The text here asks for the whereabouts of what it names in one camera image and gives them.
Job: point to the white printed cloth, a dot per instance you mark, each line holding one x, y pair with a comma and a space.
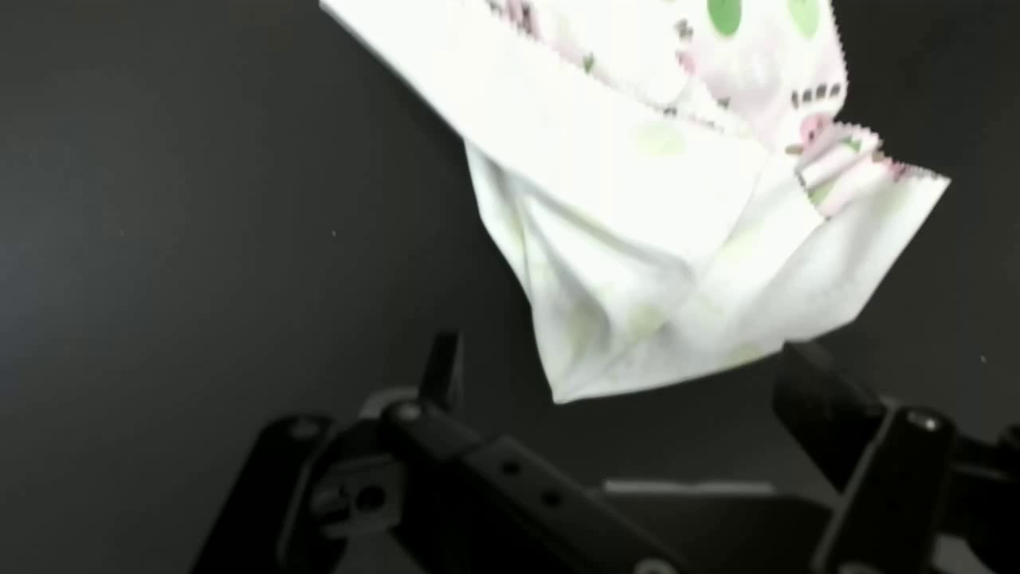
670, 179

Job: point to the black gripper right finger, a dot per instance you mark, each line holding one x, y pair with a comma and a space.
825, 410

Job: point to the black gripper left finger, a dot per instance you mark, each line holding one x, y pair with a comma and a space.
444, 370

